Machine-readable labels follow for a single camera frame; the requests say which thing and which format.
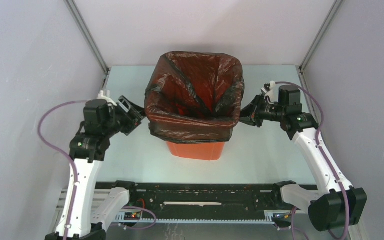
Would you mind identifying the right small circuit board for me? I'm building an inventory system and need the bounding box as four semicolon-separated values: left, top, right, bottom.
272;212;292;230

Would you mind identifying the left metal corner strip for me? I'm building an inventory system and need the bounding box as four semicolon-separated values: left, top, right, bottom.
64;0;110;75

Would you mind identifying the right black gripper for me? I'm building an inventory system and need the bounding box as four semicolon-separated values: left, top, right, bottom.
231;94;285;128

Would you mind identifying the purple cable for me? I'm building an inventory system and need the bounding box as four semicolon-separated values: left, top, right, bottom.
37;99;90;240
274;81;351;240

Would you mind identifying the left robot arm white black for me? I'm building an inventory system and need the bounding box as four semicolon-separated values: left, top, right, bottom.
37;94;146;240

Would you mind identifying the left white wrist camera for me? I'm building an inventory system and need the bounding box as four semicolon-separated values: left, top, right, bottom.
97;88;117;108

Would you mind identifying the small circuit board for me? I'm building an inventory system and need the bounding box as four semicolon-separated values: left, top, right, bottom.
272;212;292;230
122;211;142;222

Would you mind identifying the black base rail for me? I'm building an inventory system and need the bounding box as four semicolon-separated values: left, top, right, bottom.
91;181;293;224

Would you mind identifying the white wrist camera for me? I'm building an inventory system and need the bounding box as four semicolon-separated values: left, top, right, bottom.
261;81;276;105
97;88;117;108

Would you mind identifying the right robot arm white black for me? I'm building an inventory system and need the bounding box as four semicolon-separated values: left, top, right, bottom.
239;82;368;232

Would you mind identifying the black plastic trash bag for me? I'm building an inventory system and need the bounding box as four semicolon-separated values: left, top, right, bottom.
144;51;245;144

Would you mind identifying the left small circuit board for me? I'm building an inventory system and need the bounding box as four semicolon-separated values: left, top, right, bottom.
122;211;142;222

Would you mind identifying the metal corner strip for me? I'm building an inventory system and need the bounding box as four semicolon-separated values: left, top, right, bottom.
299;0;345;73
64;0;110;75

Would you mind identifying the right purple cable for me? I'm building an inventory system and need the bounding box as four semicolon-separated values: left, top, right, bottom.
274;81;351;240

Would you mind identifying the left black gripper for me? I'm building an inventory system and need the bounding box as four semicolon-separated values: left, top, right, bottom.
102;95;151;138

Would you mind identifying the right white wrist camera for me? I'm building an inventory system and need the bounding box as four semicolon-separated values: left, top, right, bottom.
261;81;276;105

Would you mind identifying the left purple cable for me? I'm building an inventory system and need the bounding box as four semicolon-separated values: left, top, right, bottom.
37;99;90;240

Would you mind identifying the orange plastic trash bin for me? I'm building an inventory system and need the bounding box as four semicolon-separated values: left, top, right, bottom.
166;141;225;161

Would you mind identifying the right metal corner strip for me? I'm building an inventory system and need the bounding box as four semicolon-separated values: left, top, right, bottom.
299;0;345;73

